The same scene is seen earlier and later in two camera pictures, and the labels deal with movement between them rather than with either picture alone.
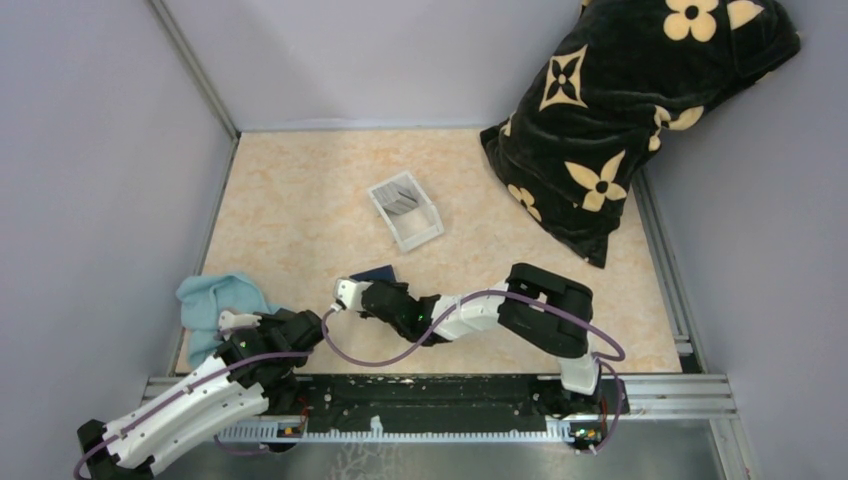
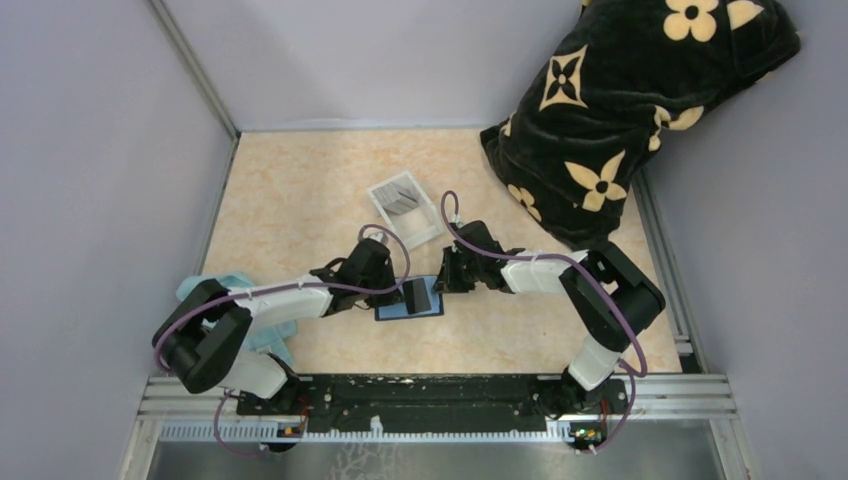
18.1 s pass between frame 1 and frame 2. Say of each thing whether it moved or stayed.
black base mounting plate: stayed
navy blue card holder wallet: moved
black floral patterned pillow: stayed
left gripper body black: moved
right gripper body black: moved
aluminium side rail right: stayed
